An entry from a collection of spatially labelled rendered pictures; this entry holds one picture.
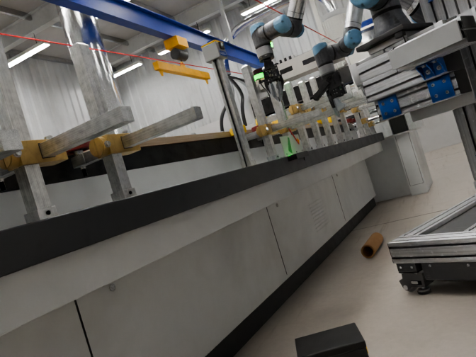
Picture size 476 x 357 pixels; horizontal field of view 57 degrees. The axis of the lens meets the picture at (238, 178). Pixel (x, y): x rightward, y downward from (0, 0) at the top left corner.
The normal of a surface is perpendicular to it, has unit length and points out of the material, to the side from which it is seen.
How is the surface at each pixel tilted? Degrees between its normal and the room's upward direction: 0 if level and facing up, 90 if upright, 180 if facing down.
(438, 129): 90
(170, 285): 90
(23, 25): 90
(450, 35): 90
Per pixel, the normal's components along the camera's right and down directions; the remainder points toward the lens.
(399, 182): -0.46, 0.14
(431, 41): -0.78, 0.23
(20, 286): 0.84, -0.26
